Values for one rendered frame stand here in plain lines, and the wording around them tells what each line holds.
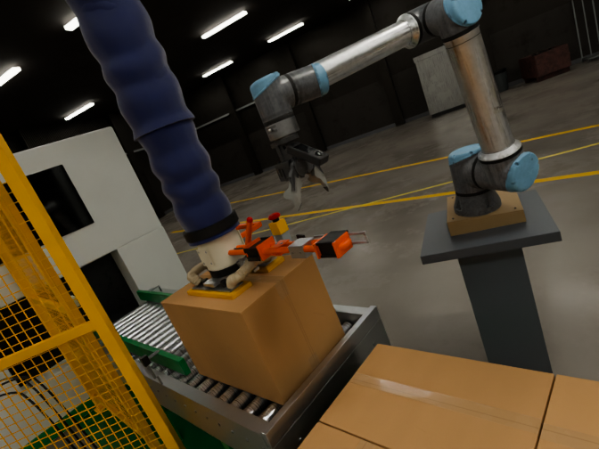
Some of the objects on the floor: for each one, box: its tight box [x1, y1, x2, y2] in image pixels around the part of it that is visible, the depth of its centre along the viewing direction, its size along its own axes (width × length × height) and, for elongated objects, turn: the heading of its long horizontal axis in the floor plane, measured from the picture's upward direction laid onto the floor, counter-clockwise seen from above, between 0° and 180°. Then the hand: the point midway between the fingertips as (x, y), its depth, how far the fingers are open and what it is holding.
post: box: [268, 218, 292, 256], centre depth 218 cm, size 7×7×100 cm
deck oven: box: [413, 45, 466, 118], centre depth 1123 cm, size 140×108×180 cm
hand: (315, 200), depth 111 cm, fingers open, 14 cm apart
